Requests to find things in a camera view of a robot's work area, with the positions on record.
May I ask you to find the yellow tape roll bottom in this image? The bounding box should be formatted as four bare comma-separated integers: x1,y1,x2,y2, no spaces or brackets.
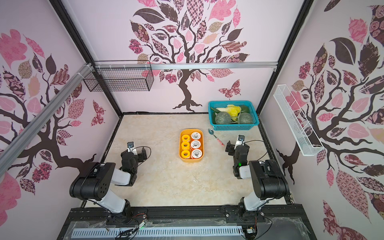
181,134,191,143

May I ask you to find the green melon left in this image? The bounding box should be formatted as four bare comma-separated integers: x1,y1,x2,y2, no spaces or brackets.
215,112,232,125

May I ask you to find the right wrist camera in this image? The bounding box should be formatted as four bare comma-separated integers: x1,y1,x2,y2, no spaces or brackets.
235,135,245,149

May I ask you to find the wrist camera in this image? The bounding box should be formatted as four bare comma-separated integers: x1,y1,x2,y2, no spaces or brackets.
235,135,245,149
127,142,138,155

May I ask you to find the white wire wall shelf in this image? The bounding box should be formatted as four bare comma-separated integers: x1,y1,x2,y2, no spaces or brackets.
273,85,325,157

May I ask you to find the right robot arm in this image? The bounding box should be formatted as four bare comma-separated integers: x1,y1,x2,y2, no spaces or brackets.
225,142,290,219

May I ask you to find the white slotted cable duct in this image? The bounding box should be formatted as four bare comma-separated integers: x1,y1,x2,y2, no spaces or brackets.
69,226,244,240

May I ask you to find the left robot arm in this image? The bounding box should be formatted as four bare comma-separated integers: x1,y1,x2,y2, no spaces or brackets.
69,142,151,223

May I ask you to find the orange tape roll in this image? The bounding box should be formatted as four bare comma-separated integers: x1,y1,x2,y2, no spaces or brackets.
191,149,203,159
191,132,202,141
190,141,202,150

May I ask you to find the teal plastic basket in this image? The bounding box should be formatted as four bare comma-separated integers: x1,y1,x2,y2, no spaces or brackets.
209,101,260,131

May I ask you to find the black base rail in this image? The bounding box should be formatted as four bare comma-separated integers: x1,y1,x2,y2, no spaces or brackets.
58,204,316,240

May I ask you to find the yellow plastic storage box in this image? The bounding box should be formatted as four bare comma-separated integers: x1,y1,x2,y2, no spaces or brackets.
179,129,205,163

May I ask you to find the black wire wall basket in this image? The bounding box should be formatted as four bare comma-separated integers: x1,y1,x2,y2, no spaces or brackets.
84,60,155,92

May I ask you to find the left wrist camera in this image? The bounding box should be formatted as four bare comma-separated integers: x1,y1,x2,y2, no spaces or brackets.
127,142,138,155

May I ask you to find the green melon right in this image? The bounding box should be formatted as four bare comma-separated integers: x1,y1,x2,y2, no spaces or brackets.
238,112,254,125

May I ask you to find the green melon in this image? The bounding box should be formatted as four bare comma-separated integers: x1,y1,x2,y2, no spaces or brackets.
215,112,232,125
238,112,254,125

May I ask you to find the yellow tape roll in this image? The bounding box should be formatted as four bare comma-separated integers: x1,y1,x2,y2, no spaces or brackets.
181,150,191,160
181,142,191,151
181,134,191,143

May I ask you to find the spoon with pink handle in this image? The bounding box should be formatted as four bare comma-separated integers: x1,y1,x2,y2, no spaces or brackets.
208,128,225,147

